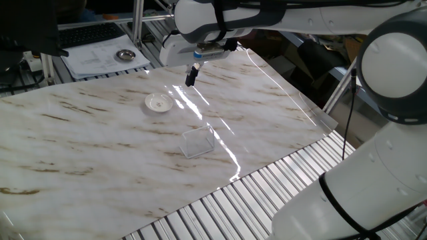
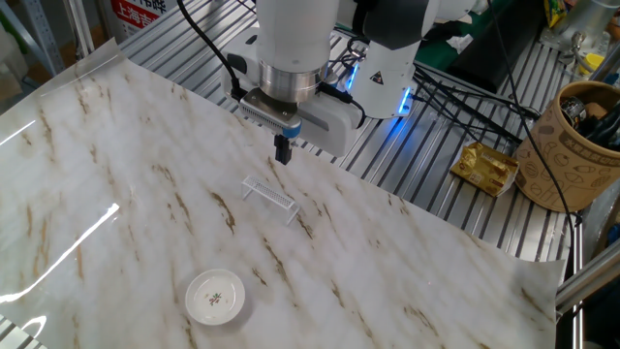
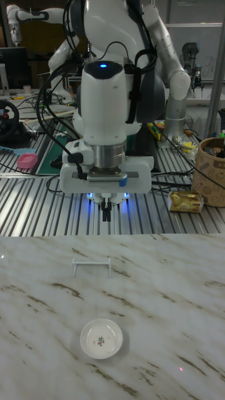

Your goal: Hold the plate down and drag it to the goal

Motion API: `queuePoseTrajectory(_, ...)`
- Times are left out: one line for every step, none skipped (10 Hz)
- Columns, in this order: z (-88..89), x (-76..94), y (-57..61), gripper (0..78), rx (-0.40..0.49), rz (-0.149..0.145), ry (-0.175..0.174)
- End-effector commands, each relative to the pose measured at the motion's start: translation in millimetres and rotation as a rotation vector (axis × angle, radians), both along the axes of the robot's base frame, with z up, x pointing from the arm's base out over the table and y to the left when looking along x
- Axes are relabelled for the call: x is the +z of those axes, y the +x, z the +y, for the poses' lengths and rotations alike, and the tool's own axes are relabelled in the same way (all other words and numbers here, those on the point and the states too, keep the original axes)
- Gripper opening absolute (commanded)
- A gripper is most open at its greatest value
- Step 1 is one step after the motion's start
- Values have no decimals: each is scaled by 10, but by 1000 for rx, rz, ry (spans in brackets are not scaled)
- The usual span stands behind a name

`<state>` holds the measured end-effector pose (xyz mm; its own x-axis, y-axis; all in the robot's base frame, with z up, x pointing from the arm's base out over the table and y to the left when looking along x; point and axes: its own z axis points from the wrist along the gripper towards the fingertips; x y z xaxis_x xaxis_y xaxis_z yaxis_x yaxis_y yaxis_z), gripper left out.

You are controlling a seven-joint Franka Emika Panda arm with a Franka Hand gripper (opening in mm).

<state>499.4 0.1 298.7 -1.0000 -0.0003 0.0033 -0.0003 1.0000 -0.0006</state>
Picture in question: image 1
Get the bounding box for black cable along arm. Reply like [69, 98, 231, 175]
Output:
[340, 67, 422, 240]

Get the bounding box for small white plastic box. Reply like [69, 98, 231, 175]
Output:
[22, 51, 43, 73]

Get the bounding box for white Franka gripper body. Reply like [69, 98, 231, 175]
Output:
[159, 33, 231, 67]

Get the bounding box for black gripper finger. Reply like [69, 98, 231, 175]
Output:
[185, 64, 195, 87]
[189, 63, 201, 87]

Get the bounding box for black computer monitor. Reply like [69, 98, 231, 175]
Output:
[0, 0, 70, 58]

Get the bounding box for black computer keyboard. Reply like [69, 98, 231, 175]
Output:
[58, 22, 127, 49]

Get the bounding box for small round metal dish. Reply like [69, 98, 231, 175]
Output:
[115, 49, 137, 62]

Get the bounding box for slanted aluminium frame strut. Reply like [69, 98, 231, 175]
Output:
[322, 58, 358, 115]

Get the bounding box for black cable tie strap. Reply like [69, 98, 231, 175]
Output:
[318, 172, 382, 240]

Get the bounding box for clear acrylic goal stand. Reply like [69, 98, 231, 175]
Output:
[179, 125, 216, 159]

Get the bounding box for aluminium profile crossbar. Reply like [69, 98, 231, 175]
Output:
[57, 13, 175, 31]

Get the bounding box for small white floral plate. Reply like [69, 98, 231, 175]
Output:
[144, 92, 174, 113]

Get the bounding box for stack of white papers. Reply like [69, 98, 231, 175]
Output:
[61, 34, 151, 81]

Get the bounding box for aluminium profile post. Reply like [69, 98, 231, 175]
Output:
[39, 53, 57, 86]
[131, 0, 145, 50]

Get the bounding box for marble pattern table mat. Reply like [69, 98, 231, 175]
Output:
[0, 49, 338, 240]

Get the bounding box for silver wrist camera blue caps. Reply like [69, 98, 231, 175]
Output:
[193, 42, 228, 63]

